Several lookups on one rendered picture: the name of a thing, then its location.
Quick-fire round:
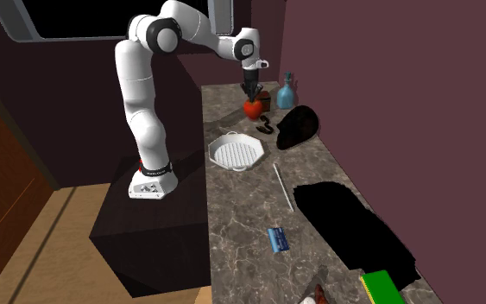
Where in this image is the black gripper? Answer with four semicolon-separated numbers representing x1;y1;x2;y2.
240;69;264;103

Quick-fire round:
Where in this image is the red apple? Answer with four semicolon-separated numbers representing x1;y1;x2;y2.
243;98;264;121

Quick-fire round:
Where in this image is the brown box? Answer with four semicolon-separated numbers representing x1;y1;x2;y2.
256;91;272;113

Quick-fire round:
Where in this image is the blue bottle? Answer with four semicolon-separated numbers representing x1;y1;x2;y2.
276;72;297;110

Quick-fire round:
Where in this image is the black curved object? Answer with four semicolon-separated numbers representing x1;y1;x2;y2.
255;114;275;136

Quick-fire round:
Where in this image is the white grill pan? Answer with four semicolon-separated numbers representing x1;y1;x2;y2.
207;130;266;173

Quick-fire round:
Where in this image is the white thin stick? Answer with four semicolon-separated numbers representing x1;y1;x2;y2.
272;162;295;212

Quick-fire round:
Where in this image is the blue card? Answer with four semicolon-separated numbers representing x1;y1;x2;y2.
267;227;291;254

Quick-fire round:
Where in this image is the grey framed window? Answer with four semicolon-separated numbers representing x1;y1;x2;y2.
0;0;235;43

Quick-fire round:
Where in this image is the dark robot stand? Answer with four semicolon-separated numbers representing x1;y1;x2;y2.
88;156;212;299

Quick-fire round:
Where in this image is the dark red object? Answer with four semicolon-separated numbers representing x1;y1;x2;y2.
312;282;328;304

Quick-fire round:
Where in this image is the green notebook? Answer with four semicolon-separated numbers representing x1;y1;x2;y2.
359;269;407;304

